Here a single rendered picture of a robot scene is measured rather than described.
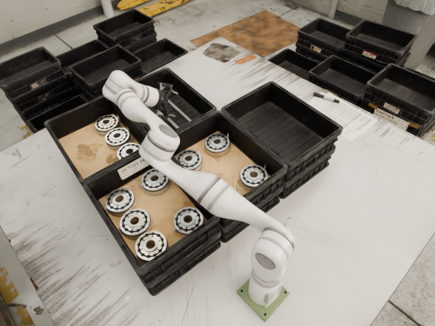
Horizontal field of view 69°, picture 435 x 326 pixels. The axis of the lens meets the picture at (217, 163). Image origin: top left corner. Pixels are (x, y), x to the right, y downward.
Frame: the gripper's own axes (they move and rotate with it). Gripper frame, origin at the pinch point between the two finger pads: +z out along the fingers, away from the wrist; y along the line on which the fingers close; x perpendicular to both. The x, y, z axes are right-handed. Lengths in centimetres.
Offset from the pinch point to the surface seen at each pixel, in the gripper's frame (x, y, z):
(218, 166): -23.8, -22.9, 2.3
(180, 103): 8.1, 3.3, 14.0
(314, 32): -5, 97, 168
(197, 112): -1.8, -0.5, 14.5
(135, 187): -0.9, -34.7, -17.4
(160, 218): -15.9, -42.8, -18.9
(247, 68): 1, 34, 63
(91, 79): 109, 22, 39
